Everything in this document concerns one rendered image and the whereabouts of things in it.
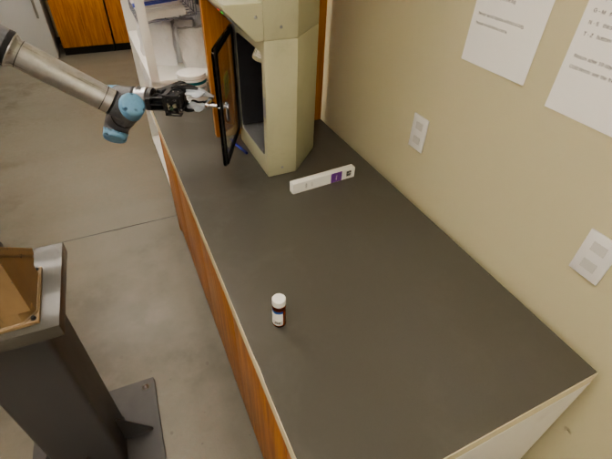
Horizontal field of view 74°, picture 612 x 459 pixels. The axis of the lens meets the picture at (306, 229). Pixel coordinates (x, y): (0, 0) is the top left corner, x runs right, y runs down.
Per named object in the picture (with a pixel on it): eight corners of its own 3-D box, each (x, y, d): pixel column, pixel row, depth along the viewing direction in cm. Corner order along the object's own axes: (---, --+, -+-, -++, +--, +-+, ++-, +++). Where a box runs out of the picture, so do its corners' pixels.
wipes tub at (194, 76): (205, 96, 205) (201, 65, 195) (212, 106, 196) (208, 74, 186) (178, 99, 200) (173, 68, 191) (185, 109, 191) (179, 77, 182)
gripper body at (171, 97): (183, 117, 135) (147, 116, 135) (190, 107, 142) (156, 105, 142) (179, 95, 130) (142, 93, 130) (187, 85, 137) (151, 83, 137)
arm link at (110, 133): (107, 128, 125) (113, 96, 128) (98, 139, 134) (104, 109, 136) (133, 137, 130) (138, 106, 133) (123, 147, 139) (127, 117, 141)
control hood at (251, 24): (231, 15, 141) (229, -18, 135) (264, 41, 119) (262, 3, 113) (198, 18, 137) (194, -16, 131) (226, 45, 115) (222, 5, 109)
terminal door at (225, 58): (239, 128, 167) (231, 23, 142) (226, 168, 144) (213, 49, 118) (238, 128, 167) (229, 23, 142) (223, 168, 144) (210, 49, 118)
